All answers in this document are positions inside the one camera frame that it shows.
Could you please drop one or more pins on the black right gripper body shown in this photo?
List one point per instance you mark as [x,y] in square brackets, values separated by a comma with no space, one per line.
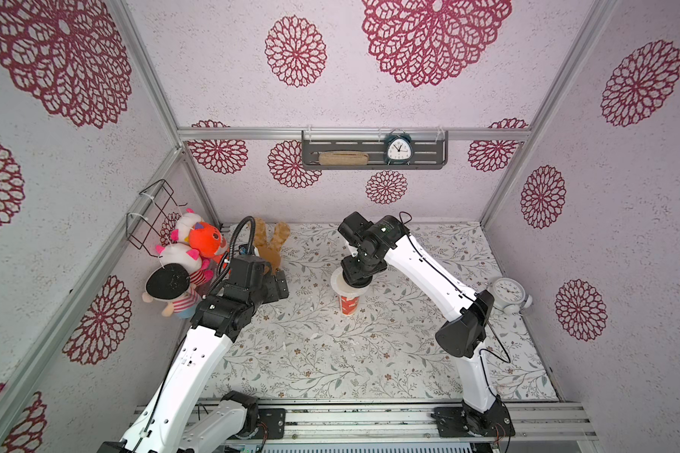
[356,276]

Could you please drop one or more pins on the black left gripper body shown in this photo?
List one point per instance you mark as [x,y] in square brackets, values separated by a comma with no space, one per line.
[269,292]

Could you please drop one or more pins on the red white paper cup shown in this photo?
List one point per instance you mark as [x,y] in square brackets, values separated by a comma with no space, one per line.
[349,301]

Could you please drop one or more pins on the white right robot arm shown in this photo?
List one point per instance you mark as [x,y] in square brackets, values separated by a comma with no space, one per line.
[374,247]

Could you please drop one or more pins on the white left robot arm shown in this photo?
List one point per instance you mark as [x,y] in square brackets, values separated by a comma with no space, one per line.
[187,368]

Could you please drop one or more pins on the brown teddy bear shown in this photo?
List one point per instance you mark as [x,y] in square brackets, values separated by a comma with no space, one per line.
[270,248]

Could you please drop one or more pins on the orange red plush toy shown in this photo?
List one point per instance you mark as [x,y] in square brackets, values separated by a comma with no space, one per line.
[192,230]

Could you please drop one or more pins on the pink white pig plush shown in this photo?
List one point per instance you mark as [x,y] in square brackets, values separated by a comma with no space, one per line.
[190,259]

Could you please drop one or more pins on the black haired doll plush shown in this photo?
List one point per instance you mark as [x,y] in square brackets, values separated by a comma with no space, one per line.
[171,284]

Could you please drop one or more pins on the teal alarm clock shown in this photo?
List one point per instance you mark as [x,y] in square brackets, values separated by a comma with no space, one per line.
[398,149]

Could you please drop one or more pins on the white alarm clock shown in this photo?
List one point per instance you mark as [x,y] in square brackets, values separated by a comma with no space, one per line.
[510,297]

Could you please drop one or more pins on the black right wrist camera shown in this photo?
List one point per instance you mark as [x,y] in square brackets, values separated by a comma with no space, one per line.
[353,228]

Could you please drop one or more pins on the grey wall shelf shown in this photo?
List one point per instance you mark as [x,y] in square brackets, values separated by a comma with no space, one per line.
[430,149]

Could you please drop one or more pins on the black wire basket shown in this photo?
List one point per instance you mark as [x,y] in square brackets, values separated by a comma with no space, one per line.
[143,228]

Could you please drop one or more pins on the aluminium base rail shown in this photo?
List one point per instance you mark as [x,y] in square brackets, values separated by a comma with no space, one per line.
[325,422]

